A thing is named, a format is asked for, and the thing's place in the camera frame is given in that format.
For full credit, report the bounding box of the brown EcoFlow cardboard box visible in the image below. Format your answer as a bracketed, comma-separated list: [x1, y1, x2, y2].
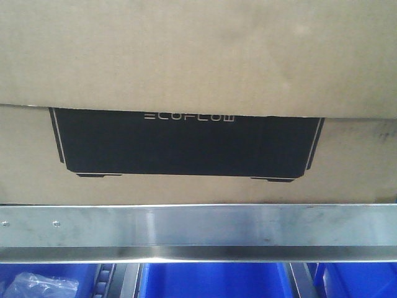
[1, 1, 396, 205]

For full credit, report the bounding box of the middle blue storage bin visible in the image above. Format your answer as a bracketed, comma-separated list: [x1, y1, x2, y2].
[139, 263, 293, 297]

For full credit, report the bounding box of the blue storage bin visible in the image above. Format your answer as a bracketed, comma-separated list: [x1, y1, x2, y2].
[139, 263, 293, 297]
[308, 263, 396, 297]
[1, 264, 98, 297]

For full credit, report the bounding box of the grey roller track left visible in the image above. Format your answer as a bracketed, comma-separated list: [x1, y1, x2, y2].
[92, 263, 142, 298]

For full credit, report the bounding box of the grey roller track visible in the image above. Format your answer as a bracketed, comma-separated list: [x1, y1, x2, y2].
[92, 263, 142, 298]
[285, 263, 318, 298]

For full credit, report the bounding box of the grey roller track right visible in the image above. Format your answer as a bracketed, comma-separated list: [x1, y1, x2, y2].
[285, 263, 318, 298]

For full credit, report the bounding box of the left blue storage bin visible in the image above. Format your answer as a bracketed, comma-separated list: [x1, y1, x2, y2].
[1, 264, 98, 297]

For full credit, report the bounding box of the right blue storage bin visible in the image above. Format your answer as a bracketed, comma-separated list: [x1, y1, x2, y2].
[308, 263, 396, 297]

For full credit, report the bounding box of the clear crumpled plastic bag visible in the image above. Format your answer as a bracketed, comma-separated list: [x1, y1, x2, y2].
[1, 272, 79, 297]

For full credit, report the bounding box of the steel shelf front rail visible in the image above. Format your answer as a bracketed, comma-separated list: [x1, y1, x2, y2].
[1, 204, 396, 263]

